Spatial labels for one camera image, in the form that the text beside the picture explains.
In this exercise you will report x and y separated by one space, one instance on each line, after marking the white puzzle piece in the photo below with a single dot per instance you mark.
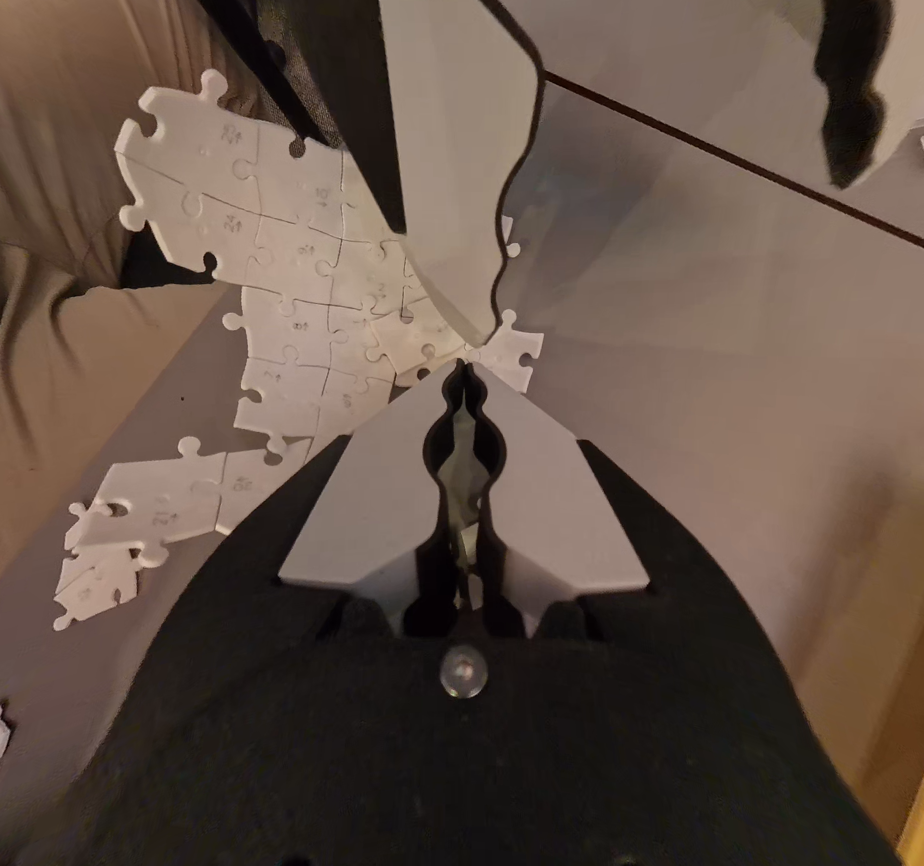
512 357

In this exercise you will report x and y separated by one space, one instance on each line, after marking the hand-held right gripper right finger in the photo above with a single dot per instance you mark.
570 519

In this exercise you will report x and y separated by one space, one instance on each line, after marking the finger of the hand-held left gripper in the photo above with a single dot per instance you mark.
852 50
447 122

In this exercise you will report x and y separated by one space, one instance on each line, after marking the scattered white puzzle pieces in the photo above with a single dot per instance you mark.
4 729

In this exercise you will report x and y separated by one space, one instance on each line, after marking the partly built white puzzle ball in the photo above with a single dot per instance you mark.
289 252

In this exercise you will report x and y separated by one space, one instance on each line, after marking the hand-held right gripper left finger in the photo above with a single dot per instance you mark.
354 519

